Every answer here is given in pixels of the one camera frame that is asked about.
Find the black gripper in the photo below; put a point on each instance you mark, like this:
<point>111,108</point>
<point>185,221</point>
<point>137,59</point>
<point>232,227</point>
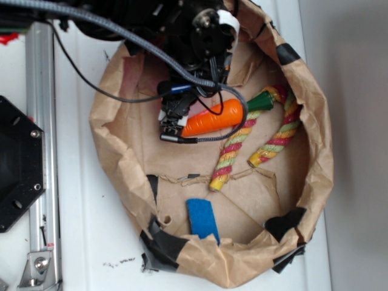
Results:
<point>177,98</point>

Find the black octagonal mount plate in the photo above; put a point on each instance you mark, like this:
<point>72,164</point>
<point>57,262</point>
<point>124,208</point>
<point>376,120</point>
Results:
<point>22,171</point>

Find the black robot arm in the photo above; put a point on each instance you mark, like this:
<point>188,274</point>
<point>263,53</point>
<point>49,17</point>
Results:
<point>196,39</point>

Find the brown paper bag basket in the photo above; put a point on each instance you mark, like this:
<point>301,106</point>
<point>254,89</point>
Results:
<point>268,184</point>

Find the blue sponge piece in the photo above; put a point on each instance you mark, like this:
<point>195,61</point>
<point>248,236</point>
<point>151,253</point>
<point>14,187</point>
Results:
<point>202,219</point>

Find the orange plastic carrot toy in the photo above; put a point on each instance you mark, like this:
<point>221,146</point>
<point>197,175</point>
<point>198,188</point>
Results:
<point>232,115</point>

